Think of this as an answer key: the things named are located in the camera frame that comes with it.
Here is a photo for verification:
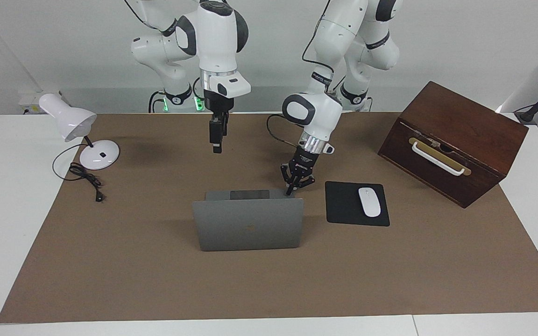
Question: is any black lamp power cable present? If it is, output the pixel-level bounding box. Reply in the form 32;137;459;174
52;142;107;203

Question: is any white computer mouse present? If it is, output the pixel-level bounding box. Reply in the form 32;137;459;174
358;187;382;218

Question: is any brass box plate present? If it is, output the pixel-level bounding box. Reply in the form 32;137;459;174
408;137;472;176

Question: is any white box handle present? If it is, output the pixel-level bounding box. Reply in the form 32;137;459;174
411;141;465;176

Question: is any white wall socket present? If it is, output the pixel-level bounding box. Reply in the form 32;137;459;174
18;91;43;115

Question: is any white desk lamp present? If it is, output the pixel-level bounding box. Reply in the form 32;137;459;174
39;93;120;171

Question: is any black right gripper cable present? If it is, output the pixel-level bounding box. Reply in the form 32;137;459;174
123;0;176;35

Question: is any grey laptop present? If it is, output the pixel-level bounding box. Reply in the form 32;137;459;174
192;188;304;252

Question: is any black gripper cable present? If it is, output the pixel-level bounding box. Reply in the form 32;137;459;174
123;0;176;35
267;0;335;151

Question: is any black mouse pad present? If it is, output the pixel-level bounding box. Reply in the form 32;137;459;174
325;181;390;227

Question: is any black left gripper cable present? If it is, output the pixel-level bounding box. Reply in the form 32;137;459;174
267;0;335;151

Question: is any black arm base cable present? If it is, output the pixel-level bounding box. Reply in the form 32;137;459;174
149;90;166;113

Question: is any dark wooden box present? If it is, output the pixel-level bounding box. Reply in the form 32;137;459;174
377;81;529;209

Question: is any brown table mat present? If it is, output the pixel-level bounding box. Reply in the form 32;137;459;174
0;112;538;324

